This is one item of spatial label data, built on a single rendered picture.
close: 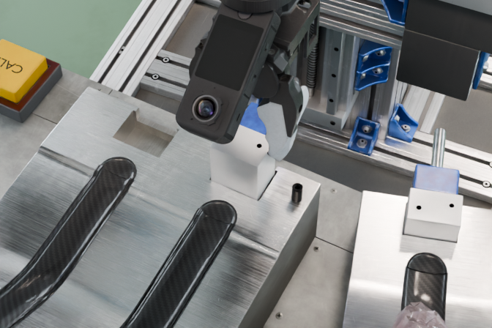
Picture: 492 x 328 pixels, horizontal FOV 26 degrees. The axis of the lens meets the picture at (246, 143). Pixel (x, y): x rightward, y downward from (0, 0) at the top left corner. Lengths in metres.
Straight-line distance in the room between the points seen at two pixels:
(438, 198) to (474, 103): 0.98
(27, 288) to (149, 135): 0.21
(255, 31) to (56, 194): 0.29
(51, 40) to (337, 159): 0.79
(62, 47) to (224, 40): 1.54
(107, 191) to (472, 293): 0.35
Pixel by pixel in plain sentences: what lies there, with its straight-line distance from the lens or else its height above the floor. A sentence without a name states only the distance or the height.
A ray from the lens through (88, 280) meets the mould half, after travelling 0.96.
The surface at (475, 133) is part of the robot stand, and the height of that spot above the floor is 0.21.
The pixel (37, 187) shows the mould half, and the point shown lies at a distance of 1.02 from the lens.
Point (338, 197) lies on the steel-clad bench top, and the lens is 1.11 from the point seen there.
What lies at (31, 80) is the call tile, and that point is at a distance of 1.19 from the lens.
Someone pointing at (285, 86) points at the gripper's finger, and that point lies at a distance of 0.88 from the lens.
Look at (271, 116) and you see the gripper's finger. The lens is 0.92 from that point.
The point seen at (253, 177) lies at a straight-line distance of 0.97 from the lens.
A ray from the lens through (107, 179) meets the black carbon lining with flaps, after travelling 1.02.
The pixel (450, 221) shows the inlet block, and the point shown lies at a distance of 1.01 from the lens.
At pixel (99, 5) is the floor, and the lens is 2.44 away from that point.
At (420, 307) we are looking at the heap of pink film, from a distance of 0.97.
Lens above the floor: 1.71
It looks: 52 degrees down
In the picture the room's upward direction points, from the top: straight up
